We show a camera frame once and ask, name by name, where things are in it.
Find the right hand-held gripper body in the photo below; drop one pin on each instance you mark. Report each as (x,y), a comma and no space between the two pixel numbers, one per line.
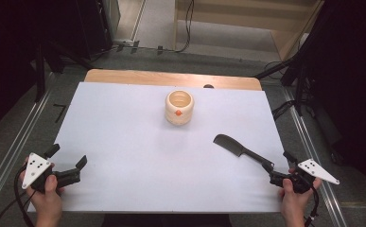
(316,170)

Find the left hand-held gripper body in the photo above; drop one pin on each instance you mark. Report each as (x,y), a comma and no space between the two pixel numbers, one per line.
(35,167)

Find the dark grey toy cleaver knife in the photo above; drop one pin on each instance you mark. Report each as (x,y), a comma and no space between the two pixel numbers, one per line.
(231,145)

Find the cream ribbed cup orange dot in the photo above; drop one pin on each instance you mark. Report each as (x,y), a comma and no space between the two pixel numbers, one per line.
(179,108)

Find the person's left hand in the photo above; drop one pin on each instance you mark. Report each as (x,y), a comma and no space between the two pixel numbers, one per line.
(48,201)

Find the person's right hand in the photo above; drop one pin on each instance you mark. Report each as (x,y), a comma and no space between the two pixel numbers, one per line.
(292,201)

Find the white board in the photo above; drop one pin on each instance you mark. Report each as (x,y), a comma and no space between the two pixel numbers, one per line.
(146,164)

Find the black metal stand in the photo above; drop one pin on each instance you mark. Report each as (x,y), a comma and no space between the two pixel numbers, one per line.
(40,72)
(299,85)

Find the small dark round object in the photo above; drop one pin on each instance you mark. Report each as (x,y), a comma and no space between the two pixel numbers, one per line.
(208,86)

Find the person's dark clothing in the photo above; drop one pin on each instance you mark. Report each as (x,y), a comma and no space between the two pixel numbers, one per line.
(165,220)

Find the wooden table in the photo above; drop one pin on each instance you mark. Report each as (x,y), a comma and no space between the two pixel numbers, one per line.
(158,77)

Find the black cabinet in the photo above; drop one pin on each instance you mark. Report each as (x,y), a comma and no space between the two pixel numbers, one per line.
(92,25)

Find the light wooden shelf unit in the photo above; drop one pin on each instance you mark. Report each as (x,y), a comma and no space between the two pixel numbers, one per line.
(234,12)

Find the aluminium floor rail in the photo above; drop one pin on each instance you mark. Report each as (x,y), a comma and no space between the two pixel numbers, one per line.
(313,157)
(16,138)

